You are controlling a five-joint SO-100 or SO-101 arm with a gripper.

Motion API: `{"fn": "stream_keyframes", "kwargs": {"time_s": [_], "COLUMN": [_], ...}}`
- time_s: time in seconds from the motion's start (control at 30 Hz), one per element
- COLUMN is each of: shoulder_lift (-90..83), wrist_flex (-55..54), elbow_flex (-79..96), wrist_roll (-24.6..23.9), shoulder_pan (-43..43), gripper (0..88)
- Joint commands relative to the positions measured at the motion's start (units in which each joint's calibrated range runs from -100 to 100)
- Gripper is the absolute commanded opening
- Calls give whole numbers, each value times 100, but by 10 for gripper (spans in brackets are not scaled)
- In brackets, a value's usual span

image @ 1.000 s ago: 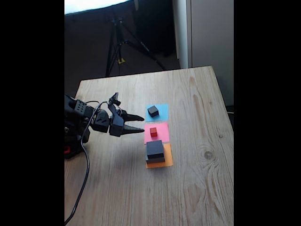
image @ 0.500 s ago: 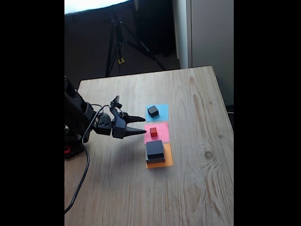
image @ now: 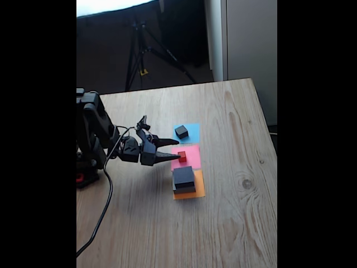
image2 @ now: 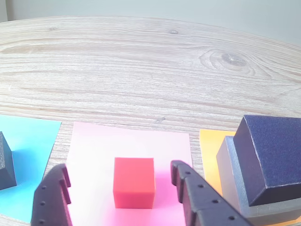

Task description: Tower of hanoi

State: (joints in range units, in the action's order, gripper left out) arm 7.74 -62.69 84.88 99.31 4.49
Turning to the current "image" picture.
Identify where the small dark cube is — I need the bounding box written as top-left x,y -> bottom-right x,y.
174,125 -> 190,140

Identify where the medium dark block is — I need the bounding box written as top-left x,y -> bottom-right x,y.
172,166 -> 196,190

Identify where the large grey block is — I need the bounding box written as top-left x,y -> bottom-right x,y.
172,183 -> 197,195

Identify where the blue paper sheet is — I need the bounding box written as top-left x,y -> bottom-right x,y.
172,122 -> 201,145

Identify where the pink paper sheet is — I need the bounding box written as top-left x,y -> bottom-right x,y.
170,144 -> 202,170

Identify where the orange paper sheet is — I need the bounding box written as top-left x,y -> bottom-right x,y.
172,169 -> 206,201

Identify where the tall black tripod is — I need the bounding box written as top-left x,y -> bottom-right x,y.
124,16 -> 199,92

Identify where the white cabinet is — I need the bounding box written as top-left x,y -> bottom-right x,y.
204,0 -> 278,126

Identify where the bright white light panel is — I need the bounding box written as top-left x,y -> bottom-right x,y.
76,0 -> 157,18

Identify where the small wrist camera board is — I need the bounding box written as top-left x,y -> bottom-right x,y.
136,115 -> 151,132

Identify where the black camera cable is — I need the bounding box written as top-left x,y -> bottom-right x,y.
76,126 -> 136,258

